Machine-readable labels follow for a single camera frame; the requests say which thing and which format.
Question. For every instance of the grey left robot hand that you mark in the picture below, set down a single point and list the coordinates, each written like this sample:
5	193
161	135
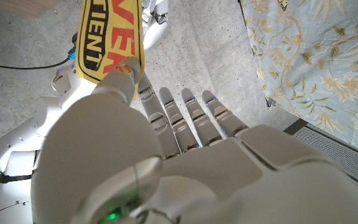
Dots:
197	174

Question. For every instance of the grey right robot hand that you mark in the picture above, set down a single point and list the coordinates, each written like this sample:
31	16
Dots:
155	11

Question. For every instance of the yellow bumper sticker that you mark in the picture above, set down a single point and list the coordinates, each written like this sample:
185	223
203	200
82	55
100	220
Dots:
110	31

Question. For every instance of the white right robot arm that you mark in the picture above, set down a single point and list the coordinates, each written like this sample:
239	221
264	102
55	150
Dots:
17	149

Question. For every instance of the grey perforated panel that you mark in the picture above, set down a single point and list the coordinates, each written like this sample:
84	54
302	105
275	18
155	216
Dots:
337	152

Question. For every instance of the floral printed backdrop cloth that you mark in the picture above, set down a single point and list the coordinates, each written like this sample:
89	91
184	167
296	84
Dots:
322	62

